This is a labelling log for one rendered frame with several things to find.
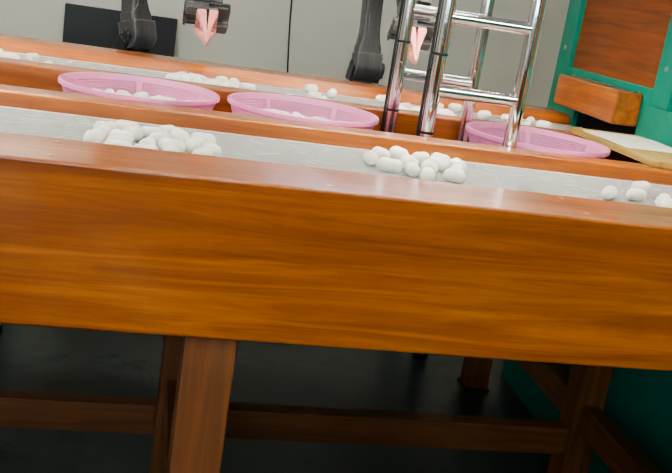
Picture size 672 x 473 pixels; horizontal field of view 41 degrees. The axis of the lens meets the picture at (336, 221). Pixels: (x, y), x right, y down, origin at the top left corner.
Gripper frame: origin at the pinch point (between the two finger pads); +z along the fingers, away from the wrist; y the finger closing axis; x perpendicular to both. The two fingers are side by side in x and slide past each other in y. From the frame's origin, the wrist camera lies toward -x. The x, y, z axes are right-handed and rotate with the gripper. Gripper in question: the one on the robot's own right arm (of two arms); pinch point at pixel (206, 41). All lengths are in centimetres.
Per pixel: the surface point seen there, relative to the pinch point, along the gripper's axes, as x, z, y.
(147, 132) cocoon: -43, 65, -12
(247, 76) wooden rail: 8.0, 1.5, 10.1
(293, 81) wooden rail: 8.1, 1.5, 20.7
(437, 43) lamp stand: -44, 42, 33
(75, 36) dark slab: 130, -134, -41
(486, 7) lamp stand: -34, 19, 49
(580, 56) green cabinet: 0, -9, 92
